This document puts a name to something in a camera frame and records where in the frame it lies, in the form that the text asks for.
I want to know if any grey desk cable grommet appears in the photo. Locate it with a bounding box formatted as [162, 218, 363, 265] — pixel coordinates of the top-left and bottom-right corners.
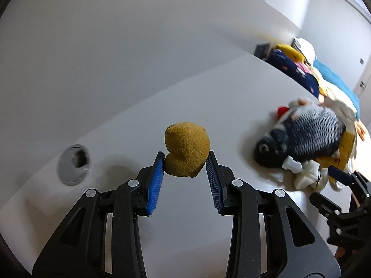
[58, 144, 91, 186]

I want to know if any checked white pillow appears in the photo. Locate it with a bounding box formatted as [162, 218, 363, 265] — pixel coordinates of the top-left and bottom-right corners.
[291, 38, 316, 64]

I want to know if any grey fish plush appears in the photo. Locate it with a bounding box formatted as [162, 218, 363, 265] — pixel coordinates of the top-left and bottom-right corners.
[254, 106, 347, 168]

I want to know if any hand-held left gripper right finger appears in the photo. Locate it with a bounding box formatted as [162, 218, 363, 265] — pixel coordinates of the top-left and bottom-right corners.
[205, 150, 341, 278]

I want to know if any pink printed blanket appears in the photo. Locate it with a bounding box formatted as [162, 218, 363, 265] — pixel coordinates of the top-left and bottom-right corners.
[295, 61, 314, 76]

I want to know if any black box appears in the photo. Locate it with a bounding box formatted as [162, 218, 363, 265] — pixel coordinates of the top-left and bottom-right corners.
[255, 43, 271, 61]

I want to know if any small white beige plush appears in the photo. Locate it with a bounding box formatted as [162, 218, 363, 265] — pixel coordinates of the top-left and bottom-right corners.
[290, 97, 316, 111]

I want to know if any blue pillow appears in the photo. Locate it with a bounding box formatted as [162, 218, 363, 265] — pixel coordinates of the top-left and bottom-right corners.
[313, 59, 361, 119]

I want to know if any white goose plush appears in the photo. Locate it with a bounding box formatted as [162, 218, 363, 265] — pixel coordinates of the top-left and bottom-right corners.
[319, 78, 368, 142]

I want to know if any yellow pizza slice plush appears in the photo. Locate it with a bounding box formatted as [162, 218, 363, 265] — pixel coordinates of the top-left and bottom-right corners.
[317, 129, 358, 190]

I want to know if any brown plush toy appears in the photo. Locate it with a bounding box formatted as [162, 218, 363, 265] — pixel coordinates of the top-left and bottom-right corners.
[164, 122, 211, 178]

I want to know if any white door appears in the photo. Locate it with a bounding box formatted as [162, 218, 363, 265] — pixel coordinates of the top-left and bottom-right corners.
[354, 66, 371, 113]

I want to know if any navy printed blanket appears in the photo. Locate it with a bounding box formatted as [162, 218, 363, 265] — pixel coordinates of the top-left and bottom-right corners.
[267, 49, 321, 99]

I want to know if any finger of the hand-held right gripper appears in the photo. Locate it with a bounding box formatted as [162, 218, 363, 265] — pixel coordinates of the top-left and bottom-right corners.
[327, 165, 371, 201]
[309, 193, 343, 221]

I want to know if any yellow plush toy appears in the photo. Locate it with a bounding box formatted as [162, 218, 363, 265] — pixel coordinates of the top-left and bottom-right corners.
[274, 44, 306, 63]

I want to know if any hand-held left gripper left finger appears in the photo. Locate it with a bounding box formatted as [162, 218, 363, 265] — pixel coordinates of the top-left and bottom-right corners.
[32, 151, 166, 278]

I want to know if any white cloth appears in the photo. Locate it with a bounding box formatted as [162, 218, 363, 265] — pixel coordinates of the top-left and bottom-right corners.
[268, 156, 331, 193]

